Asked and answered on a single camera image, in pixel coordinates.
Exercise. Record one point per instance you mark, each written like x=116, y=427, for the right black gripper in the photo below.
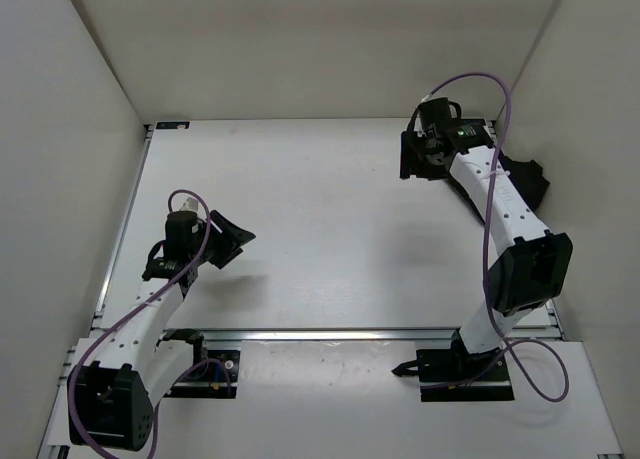
x=411, y=166

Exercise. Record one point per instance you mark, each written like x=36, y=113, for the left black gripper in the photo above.
x=231, y=236

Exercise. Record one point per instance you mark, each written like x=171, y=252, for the black pleated skirt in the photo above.
x=528, y=179

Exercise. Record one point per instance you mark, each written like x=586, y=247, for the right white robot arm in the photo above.
x=531, y=263

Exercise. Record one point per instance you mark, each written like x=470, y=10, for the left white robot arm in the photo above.
x=113, y=395

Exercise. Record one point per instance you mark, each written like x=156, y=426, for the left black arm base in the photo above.
x=217, y=374

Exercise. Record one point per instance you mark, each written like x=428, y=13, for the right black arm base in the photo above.
x=454, y=375

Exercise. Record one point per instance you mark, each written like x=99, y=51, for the left corner label sticker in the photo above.
x=172, y=125

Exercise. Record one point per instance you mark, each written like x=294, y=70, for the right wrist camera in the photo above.
x=437, y=112

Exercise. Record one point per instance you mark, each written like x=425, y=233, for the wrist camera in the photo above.
x=437, y=112
x=181, y=234

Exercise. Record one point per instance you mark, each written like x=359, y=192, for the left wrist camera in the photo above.
x=181, y=234

